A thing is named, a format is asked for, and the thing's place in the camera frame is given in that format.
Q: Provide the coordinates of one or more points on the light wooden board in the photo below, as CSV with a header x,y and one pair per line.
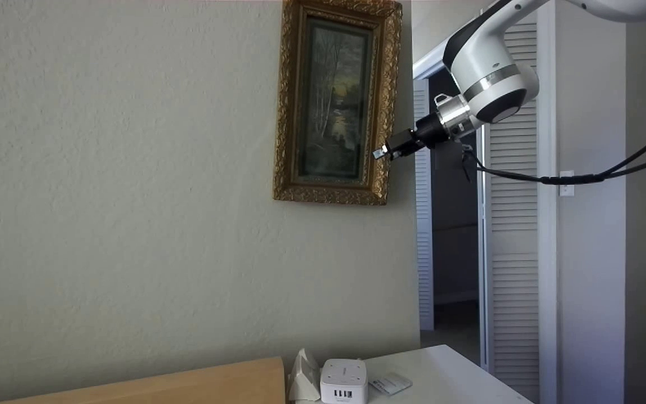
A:
x,y
190,385

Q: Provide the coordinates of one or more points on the white louvered closet door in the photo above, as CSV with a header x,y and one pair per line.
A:
x,y
514,260

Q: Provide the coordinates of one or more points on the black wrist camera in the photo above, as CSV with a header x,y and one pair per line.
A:
x,y
458,154

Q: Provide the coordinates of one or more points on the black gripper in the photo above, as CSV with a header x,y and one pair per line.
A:
x,y
430,136

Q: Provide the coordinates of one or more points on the gold ornate picture frame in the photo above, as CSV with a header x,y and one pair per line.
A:
x,y
335,96

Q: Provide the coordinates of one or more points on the small white remote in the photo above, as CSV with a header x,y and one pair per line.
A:
x,y
392,385

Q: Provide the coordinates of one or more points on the white light switch plate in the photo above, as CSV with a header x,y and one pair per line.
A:
x,y
566,188

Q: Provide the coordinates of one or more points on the narrow white louvered door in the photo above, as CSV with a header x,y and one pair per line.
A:
x,y
423,239

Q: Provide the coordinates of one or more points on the white closet door trim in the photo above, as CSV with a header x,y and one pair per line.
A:
x,y
432,62

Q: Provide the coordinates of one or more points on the white crumpled tissue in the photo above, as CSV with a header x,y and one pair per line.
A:
x,y
304,377

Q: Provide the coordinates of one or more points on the white box with barcode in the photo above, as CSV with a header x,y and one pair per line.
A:
x,y
344,380

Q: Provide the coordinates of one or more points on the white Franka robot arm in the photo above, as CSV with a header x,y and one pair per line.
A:
x,y
488,67

